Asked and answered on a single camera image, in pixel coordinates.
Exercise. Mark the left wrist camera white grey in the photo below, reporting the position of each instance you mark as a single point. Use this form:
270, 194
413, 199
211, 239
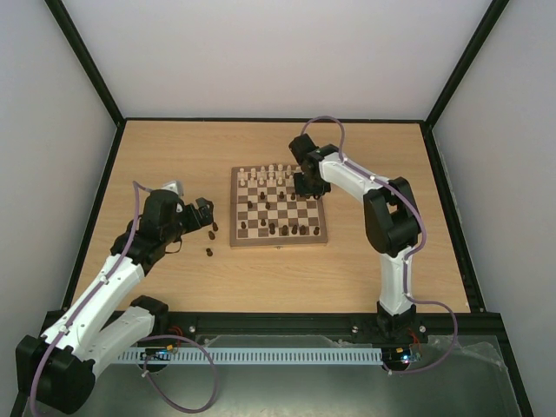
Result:
174, 186

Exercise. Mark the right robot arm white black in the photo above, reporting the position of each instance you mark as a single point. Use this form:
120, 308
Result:
391, 219

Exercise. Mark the white slotted cable duct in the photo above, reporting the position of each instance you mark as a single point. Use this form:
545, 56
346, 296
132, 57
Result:
253, 356

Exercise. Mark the wooden chess board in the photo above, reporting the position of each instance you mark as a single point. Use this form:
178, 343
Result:
307, 213

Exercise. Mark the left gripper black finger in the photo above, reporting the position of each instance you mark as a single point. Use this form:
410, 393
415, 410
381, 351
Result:
207, 214
203, 203

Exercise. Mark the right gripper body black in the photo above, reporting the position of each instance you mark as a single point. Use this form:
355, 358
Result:
312, 187

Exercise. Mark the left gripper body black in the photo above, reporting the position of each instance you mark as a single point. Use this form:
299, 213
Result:
193, 222

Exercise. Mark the black aluminium rail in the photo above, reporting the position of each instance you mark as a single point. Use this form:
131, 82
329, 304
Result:
332, 325

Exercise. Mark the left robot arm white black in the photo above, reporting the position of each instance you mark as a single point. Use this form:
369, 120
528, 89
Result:
59, 368

